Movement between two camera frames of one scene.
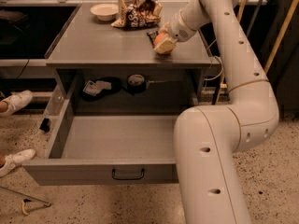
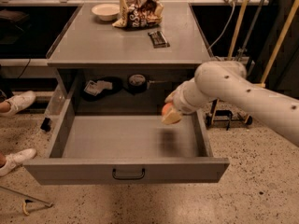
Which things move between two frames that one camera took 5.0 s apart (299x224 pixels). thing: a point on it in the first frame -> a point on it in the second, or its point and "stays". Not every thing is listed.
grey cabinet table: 105,67 stays
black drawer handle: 127,177 stays
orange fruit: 160,37 -> 166,107
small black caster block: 44,126 stays
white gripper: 177,28 -> 179,101
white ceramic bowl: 105,11 stays
